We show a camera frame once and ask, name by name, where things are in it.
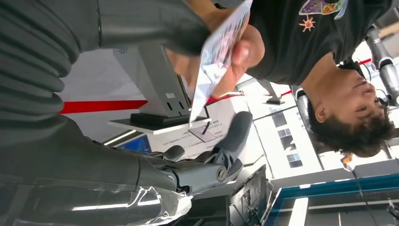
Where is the person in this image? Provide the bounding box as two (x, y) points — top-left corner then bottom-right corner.
(167, 0), (399, 159)

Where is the red stripe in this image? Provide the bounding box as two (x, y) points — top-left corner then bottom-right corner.
(61, 92), (244, 115)

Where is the blue display screen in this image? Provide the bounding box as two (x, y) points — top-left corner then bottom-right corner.
(116, 134), (152, 155)

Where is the grey kiosk stand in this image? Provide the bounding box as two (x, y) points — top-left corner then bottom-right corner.
(107, 43), (213, 135)

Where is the white board with photos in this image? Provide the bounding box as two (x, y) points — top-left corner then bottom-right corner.
(252, 106), (323, 180)

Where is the white board with text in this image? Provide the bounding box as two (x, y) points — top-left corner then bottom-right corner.
(149, 101), (265, 163)

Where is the silver background robot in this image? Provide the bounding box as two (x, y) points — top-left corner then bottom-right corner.
(365, 24), (399, 107)

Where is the blue framed structure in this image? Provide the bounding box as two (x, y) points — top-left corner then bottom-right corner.
(264, 173), (399, 226)

